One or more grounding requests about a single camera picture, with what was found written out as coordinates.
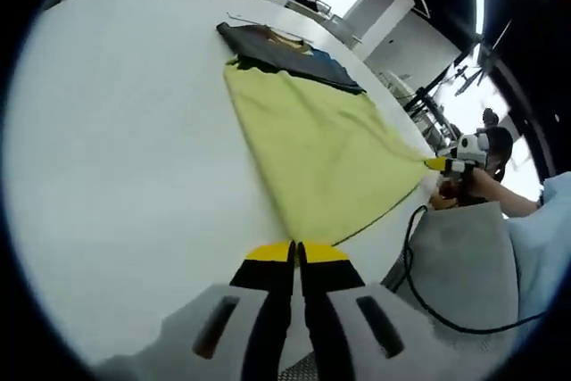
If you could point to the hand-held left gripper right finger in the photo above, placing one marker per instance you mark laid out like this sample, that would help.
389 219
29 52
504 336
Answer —
401 332

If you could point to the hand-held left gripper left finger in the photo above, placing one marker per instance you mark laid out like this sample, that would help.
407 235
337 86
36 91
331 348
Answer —
209 332

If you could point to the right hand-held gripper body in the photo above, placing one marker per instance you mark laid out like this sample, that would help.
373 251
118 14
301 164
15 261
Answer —
473 151

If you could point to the yellow blue black garment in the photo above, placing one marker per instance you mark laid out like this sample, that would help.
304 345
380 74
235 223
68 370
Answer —
321 144

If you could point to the grey fabric panel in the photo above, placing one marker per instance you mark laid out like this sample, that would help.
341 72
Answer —
464 256

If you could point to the white desk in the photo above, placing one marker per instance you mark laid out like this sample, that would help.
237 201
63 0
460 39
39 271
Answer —
399 82

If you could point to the white flat table plate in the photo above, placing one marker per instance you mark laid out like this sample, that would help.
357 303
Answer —
243 19

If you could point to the black camera stand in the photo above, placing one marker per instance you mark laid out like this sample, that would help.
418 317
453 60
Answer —
466 75

